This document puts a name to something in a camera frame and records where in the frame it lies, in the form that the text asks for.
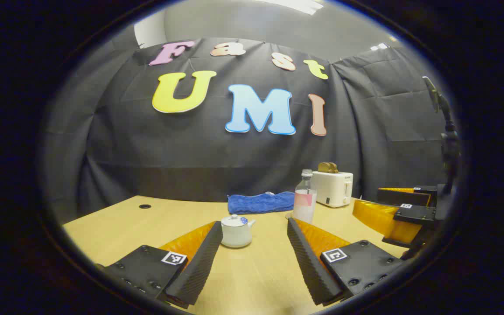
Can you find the black backdrop cloth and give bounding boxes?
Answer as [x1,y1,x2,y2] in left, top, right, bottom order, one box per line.
[42,26,454,219]

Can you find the blue towel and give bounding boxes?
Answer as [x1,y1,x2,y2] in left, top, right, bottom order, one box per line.
[227,191,295,215]

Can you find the white teacup lid blue print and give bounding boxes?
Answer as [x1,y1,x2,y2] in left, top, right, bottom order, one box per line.
[221,214,249,228]

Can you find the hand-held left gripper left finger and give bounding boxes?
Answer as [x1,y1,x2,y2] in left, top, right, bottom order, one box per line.
[97,221,224,309]

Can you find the clear plastic water bottle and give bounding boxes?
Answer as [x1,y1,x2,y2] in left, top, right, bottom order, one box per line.
[293,169,318,224]

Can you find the white toaster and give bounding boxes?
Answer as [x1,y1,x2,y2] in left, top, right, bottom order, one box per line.
[312,171,354,208]

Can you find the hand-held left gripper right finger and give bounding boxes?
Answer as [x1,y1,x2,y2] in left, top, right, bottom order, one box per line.
[287,217,404,306]

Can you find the white teacup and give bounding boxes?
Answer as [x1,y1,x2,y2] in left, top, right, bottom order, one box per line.
[220,219,256,249]

